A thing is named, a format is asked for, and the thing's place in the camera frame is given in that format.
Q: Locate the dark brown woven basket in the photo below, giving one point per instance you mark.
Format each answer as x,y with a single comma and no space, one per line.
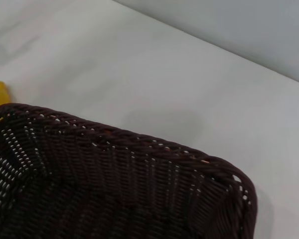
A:
119,189

